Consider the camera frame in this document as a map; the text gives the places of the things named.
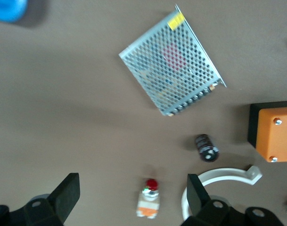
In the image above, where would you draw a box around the black cylindrical capacitor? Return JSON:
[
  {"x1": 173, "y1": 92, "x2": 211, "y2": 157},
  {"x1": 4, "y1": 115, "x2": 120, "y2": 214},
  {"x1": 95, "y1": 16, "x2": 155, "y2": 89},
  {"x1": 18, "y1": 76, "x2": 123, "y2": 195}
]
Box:
[{"x1": 194, "y1": 134, "x2": 220, "y2": 163}]

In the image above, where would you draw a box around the white plastic pipe clamp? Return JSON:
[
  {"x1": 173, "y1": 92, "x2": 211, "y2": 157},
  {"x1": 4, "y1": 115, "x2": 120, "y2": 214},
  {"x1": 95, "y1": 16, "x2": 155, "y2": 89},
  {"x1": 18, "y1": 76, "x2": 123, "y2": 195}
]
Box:
[{"x1": 181, "y1": 165, "x2": 263, "y2": 221}]

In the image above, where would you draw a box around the orange button box black base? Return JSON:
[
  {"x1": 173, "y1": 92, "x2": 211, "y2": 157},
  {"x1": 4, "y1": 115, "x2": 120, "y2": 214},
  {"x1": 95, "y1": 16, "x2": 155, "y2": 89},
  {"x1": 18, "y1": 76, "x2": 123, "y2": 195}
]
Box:
[{"x1": 247, "y1": 100, "x2": 287, "y2": 163}]

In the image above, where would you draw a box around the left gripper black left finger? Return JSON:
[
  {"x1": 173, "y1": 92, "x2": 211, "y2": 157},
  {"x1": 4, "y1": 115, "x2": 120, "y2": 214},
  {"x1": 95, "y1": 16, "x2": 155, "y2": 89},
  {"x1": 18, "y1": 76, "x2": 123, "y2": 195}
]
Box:
[{"x1": 0, "y1": 173, "x2": 80, "y2": 226}]

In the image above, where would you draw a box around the red push button switch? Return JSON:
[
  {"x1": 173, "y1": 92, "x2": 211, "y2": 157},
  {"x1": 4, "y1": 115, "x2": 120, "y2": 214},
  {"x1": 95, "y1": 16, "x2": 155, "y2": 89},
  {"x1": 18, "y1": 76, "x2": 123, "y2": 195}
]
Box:
[{"x1": 136, "y1": 178, "x2": 162, "y2": 219}]

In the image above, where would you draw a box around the blue plastic tray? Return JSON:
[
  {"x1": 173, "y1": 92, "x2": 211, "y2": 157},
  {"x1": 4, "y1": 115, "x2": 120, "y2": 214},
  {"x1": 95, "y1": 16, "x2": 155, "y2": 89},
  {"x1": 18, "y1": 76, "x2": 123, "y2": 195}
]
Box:
[{"x1": 0, "y1": 0, "x2": 28, "y2": 23}]

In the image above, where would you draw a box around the metal mesh power supply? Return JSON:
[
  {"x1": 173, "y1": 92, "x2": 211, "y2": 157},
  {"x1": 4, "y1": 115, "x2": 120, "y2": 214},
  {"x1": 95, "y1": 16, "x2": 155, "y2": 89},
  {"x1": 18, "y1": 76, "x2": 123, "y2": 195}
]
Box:
[{"x1": 118, "y1": 4, "x2": 228, "y2": 117}]

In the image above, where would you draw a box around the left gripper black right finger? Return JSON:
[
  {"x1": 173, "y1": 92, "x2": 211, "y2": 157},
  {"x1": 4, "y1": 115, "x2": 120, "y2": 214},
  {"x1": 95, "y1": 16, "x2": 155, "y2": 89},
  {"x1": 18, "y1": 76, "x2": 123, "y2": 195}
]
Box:
[{"x1": 180, "y1": 174, "x2": 285, "y2": 226}]

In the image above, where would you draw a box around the brown table cover mat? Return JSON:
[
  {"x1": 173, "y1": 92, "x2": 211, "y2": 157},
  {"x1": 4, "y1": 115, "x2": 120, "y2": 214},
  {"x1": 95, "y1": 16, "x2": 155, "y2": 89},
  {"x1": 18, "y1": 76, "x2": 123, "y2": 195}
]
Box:
[{"x1": 0, "y1": 0, "x2": 287, "y2": 226}]

